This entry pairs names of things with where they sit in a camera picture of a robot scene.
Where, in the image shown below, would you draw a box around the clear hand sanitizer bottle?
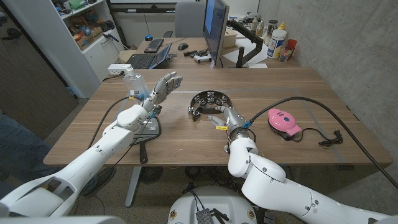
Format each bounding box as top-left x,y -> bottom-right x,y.
123,67 -> 150,100

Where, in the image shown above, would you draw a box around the clear drinking glass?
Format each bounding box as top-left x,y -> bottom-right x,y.
279,45 -> 295,62

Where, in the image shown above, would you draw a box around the red cup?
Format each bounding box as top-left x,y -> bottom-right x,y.
286,39 -> 298,55

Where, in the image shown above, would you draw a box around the white paper sheets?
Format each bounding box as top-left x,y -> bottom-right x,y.
222,37 -> 270,68

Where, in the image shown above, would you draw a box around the black half-moon tambourine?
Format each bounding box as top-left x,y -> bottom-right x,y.
187,90 -> 233,123

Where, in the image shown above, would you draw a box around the black computer monitor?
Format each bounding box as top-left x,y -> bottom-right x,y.
202,0 -> 230,65

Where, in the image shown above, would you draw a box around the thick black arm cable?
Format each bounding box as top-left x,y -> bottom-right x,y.
88,96 -> 139,150
248,96 -> 398,190

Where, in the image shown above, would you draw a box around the black floor cable bundle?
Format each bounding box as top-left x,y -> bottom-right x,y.
182,166 -> 246,195

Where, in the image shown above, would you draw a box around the pink mini waffle maker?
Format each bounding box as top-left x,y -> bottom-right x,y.
267,108 -> 302,138

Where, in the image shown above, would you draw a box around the cardboard box with tools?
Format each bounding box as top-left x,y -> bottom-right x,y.
75,26 -> 104,51

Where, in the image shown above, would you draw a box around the white table leg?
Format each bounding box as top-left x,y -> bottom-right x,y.
124,166 -> 143,208

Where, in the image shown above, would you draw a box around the open black laptop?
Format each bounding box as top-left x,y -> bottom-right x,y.
126,42 -> 173,70

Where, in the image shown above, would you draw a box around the black handheld controllers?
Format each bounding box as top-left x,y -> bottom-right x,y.
183,48 -> 210,58

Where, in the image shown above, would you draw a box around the white game controller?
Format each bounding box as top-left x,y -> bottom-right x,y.
193,54 -> 213,64

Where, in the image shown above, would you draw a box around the grey heatsink module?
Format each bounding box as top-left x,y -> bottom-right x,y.
195,208 -> 215,224

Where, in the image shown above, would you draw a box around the green box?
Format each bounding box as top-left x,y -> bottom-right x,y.
68,0 -> 86,10

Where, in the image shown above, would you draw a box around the beige box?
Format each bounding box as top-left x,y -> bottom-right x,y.
222,28 -> 238,49

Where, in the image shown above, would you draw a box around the white power strip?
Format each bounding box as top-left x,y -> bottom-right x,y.
107,63 -> 133,76

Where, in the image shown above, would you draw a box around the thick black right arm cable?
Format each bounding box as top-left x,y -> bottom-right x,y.
248,96 -> 398,190

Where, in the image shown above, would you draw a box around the black keyboard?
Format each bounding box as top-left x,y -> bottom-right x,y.
144,37 -> 165,54

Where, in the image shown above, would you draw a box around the grey office chair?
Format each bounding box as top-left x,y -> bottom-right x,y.
163,1 -> 208,39

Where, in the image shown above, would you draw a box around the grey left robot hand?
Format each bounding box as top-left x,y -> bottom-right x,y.
143,71 -> 183,112

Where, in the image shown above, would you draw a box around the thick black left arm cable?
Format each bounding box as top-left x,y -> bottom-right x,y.
88,96 -> 139,150

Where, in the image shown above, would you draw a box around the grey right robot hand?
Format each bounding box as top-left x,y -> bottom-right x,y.
207,105 -> 251,142

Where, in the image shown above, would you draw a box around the dark lidded jar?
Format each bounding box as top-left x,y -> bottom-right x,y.
263,19 -> 279,46

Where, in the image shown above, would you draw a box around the person in blue jeans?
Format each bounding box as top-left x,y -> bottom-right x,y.
0,108 -> 118,200

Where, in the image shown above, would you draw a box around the black waffle maker cord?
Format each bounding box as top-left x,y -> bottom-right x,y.
292,126 -> 344,147

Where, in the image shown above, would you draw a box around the white shelf cabinet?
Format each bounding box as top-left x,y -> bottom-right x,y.
1,0 -> 125,99

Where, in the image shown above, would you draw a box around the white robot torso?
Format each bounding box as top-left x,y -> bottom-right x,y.
167,185 -> 258,224

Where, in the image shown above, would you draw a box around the black round floor fan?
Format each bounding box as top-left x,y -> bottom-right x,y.
139,166 -> 164,185

